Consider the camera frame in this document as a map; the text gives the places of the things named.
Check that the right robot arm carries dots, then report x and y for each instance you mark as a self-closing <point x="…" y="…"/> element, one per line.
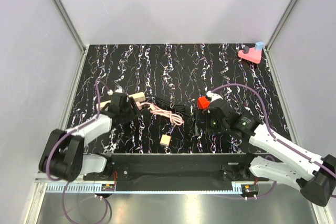
<point x="309" y="173"/>

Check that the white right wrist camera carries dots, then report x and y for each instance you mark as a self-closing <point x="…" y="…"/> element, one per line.
<point x="212" y="97"/>

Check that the dark grey plug block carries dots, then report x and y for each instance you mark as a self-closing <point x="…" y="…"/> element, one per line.
<point x="246" y="50"/>

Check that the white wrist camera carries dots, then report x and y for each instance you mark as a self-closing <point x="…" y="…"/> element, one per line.
<point x="212" y="97"/>
<point x="118" y="90"/>

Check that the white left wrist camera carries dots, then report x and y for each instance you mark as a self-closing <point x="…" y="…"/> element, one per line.
<point x="118" y="90"/>

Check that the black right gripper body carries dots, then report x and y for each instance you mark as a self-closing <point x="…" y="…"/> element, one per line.
<point x="212" y="126"/>

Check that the beige power strip red sockets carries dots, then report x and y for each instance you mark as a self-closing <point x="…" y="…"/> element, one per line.
<point x="138" y="97"/>

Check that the pink triangular socket block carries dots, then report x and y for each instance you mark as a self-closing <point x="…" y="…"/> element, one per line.
<point x="253" y="55"/>

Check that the blue plug block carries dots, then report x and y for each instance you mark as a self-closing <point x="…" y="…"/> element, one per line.
<point x="259" y="46"/>

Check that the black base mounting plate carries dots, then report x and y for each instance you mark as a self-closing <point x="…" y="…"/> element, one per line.
<point x="169" y="172"/>

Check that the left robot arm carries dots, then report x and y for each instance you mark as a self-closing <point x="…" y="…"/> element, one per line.
<point x="63" y="157"/>

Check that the pink power strip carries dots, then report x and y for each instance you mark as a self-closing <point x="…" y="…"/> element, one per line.
<point x="139" y="105"/>

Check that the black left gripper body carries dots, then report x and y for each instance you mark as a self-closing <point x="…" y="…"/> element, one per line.
<point x="130" y="112"/>

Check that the red block on right arm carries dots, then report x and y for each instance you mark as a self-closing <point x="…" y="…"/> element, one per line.
<point x="203" y="103"/>

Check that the pink plug adapter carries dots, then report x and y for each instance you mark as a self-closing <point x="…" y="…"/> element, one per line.
<point x="165" y="140"/>

